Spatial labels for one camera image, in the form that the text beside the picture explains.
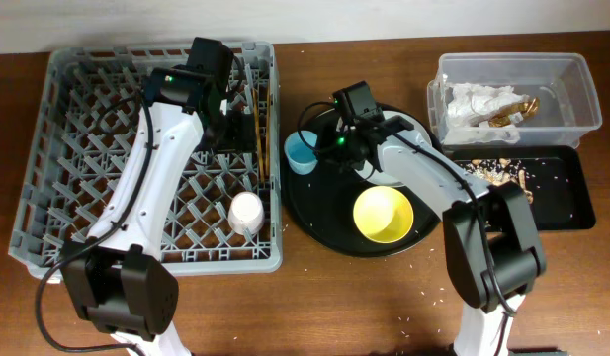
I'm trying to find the white round plate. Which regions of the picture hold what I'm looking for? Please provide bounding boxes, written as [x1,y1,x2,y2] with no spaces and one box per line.
[353,110,434,188]

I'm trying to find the blue plastic cup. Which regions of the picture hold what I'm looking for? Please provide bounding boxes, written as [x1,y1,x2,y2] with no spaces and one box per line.
[284,131,317,175]

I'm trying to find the yellow bowl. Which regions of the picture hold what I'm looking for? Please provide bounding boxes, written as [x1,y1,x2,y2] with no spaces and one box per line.
[352,186,415,244]

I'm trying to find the white napkin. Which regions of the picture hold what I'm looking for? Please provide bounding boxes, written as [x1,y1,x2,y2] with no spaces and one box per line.
[442,83,531,145]

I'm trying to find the pink plastic cup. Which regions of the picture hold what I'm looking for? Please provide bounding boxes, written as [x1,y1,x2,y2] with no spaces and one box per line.
[227,192,264,235]

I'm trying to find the brown food scraps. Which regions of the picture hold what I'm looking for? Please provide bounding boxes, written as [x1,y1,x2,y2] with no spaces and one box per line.
[462,158,534,205]

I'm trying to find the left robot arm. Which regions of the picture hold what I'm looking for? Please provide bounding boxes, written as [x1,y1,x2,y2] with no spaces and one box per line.
[51,38,255,355]

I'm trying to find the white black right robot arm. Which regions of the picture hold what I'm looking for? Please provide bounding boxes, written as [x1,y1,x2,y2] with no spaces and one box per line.
[315,81,547,355]

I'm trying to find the grey dishwasher rack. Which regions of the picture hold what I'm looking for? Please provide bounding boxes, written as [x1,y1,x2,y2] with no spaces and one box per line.
[9,42,283,278]

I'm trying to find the brown wooden chopstick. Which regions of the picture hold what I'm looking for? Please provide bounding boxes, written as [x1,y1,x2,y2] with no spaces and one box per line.
[251,89,265,183]
[264,80,272,179]

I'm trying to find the round black tray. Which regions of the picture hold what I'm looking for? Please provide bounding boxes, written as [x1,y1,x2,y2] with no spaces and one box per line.
[279,101,452,259]

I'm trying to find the rectangular black tray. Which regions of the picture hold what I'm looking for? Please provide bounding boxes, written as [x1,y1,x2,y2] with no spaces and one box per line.
[451,146,596,230]

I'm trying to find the clear plastic bin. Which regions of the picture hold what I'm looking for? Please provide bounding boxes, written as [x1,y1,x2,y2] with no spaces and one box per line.
[427,52,602,148]

